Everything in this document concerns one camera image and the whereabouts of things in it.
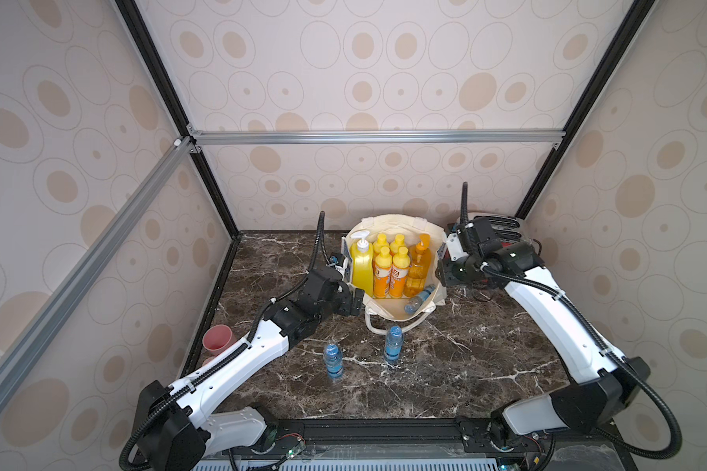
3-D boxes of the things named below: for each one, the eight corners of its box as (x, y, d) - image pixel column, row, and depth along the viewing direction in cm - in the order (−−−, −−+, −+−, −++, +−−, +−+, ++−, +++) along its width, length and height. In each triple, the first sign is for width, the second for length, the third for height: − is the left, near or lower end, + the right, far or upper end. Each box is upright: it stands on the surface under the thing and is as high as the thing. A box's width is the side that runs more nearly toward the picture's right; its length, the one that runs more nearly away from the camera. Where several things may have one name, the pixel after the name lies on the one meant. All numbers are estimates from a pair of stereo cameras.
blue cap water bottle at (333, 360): (328, 379, 85) (323, 358, 73) (329, 366, 88) (324, 343, 75) (342, 379, 85) (339, 358, 73) (343, 366, 88) (340, 343, 75)
